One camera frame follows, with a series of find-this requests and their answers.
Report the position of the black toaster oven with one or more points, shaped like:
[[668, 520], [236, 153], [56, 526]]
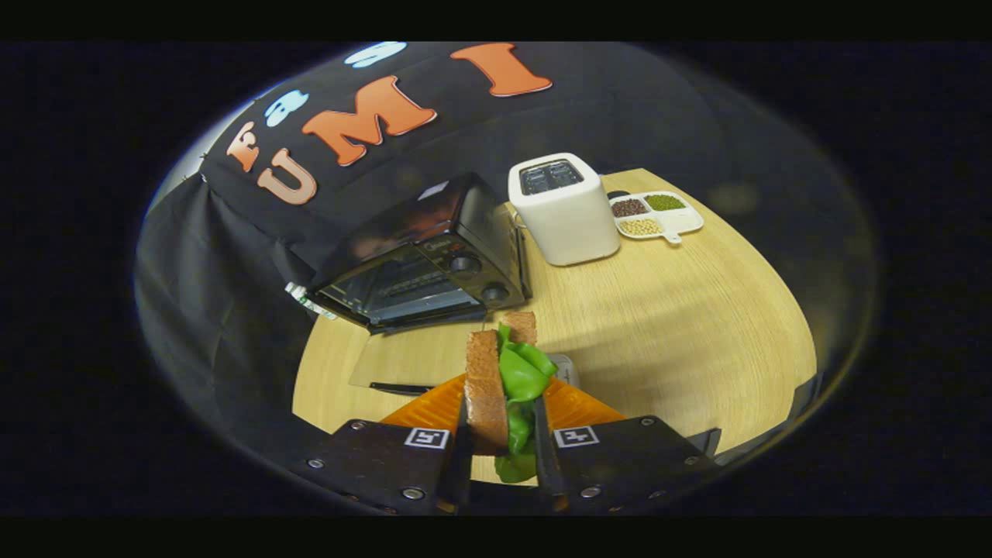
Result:
[[434, 225]]

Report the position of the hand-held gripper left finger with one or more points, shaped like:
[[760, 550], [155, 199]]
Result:
[[372, 457]]

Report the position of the white divided bean dish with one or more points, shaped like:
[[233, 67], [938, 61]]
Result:
[[682, 221]]

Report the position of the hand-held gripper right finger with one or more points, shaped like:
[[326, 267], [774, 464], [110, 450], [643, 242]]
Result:
[[620, 461]]

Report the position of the bread and lettuce sandwich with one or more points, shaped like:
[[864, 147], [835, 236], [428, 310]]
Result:
[[487, 395]]

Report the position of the white bottle green label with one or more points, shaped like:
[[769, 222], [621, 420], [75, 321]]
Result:
[[306, 301]]

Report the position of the black backdrop cloth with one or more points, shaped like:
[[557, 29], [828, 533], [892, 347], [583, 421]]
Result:
[[217, 294]]

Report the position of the white pop-up toaster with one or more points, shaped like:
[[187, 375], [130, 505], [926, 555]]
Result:
[[566, 221]]

